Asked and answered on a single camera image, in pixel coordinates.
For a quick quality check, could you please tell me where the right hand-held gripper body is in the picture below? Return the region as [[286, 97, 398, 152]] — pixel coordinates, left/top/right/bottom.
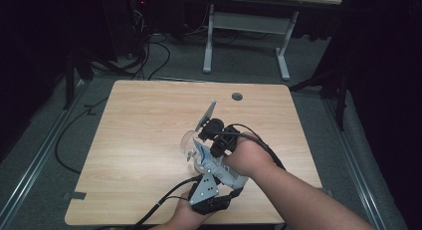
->
[[195, 100, 240, 158]]

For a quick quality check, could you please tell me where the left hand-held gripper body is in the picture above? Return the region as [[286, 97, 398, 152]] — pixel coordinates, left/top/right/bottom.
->
[[188, 172, 230, 215]]

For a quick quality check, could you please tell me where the white and blue pouch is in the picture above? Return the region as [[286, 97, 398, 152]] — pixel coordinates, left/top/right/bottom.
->
[[192, 138, 250, 190]]

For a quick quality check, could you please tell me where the clear glass jar with lid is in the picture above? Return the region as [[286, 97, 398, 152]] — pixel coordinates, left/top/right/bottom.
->
[[179, 129, 213, 174]]

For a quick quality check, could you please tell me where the person's left hand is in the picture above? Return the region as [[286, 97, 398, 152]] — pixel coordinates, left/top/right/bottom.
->
[[172, 191, 213, 228]]

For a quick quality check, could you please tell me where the person's right hand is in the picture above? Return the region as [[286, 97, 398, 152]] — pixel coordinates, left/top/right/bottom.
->
[[222, 131, 277, 178]]

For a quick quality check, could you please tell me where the black metal stand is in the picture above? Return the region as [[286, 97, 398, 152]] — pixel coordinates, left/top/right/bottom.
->
[[63, 47, 117, 111], [289, 67, 349, 131]]

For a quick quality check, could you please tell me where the dark device with red light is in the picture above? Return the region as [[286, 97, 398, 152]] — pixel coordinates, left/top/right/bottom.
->
[[127, 0, 150, 35]]

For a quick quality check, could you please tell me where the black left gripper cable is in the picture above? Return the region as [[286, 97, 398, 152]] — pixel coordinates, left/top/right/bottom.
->
[[132, 175, 202, 230]]

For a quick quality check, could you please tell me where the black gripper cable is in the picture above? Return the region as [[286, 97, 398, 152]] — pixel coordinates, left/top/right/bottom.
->
[[132, 175, 202, 230], [217, 123, 287, 171]]

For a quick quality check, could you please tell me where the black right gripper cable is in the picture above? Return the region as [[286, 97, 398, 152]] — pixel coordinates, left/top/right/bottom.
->
[[217, 123, 287, 171]]

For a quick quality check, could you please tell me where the bundle of black cables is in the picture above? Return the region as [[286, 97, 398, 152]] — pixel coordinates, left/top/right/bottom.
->
[[125, 0, 172, 81]]

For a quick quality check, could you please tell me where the white metal frame desk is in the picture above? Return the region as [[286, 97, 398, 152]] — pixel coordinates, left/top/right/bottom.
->
[[202, 0, 342, 81]]

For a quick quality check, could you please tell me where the grey metal floor rail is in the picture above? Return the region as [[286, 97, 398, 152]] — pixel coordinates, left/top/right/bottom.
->
[[322, 97, 388, 230], [0, 80, 91, 224]]

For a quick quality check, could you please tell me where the black floor cable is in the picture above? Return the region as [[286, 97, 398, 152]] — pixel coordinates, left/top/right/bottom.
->
[[54, 97, 110, 174]]

